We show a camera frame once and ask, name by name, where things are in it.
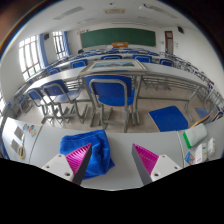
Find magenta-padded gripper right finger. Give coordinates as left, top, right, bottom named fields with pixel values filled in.
left=131, top=143, right=183, bottom=186

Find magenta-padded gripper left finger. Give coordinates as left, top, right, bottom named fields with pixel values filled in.
left=41, top=143, right=93, bottom=185

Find blue towel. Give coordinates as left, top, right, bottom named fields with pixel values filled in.
left=59, top=129, right=116, bottom=180

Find blue small card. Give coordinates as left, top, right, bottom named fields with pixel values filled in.
left=183, top=151, right=196, bottom=166

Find blue chair seat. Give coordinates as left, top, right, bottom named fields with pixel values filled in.
left=148, top=105, right=190, bottom=133

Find small white box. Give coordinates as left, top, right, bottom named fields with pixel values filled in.
left=207, top=137, right=217, bottom=158
left=194, top=143, right=208, bottom=164

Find white and green box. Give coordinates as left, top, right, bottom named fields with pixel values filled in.
left=182, top=123, right=208, bottom=149

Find yellow hand tool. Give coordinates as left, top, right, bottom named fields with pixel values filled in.
left=18, top=134, right=27, bottom=160

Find colourful small cards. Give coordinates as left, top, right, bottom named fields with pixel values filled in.
left=22, top=123, right=38, bottom=138

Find grey flat card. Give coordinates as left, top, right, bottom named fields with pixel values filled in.
left=9, top=139, right=20, bottom=154
left=13, top=126, right=25, bottom=141

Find long grey desk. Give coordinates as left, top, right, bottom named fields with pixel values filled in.
left=24, top=63, right=214, bottom=124

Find rows of blue chairs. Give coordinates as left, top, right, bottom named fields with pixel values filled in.
left=46, top=48, right=188, bottom=73

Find framed picture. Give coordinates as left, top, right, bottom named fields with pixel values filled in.
left=78, top=59, right=148, bottom=75

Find classroom windows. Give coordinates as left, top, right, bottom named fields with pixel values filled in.
left=18, top=31, right=69, bottom=81

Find orange object on lectern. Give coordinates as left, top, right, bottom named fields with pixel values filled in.
left=111, top=41, right=130, bottom=48

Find narrow red door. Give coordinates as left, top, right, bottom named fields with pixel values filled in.
left=163, top=30, right=175, bottom=54

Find green chalkboard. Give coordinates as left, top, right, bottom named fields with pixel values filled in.
left=79, top=27, right=157, bottom=49

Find ceiling lights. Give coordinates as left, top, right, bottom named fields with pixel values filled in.
left=53, top=3, right=181, bottom=21

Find blue metal-frame chair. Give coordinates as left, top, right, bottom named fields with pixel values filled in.
left=40, top=79, right=89, bottom=124
left=83, top=74, right=137, bottom=133
left=25, top=87, right=56, bottom=124

